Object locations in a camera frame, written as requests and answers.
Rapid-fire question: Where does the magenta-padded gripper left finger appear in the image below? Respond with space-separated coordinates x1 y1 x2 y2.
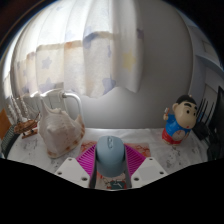
53 143 99 189

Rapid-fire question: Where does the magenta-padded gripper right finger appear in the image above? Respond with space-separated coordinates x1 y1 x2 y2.
123 143 169 189

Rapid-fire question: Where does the light blue computer mouse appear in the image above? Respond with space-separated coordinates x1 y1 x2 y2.
94 135 127 178

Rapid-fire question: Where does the white cartoon-print tablecloth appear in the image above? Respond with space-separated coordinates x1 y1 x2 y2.
6 127 211 192

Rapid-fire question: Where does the large white conch shell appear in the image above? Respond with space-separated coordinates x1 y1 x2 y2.
37 98 86 159

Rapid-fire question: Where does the cartoon boy figurine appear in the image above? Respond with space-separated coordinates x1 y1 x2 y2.
162 94 198 146

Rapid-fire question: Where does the wooden model sailing ship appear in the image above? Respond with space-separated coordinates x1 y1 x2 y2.
5 94 38 139

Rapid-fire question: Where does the black router with antennas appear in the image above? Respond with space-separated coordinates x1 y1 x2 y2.
193 98 216 141

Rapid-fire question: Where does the white radiator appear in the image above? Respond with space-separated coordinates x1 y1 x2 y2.
19 88 84 128

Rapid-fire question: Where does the brown wooden chair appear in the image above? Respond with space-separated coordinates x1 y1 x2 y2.
0 108 13 141

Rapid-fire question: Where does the black computer monitor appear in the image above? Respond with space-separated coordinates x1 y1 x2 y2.
206 85 224 161

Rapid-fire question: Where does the white star-print curtain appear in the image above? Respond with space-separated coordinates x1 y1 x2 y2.
3 0 145 99

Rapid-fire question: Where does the white wall shelf unit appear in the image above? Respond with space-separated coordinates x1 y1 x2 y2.
186 19 224 101

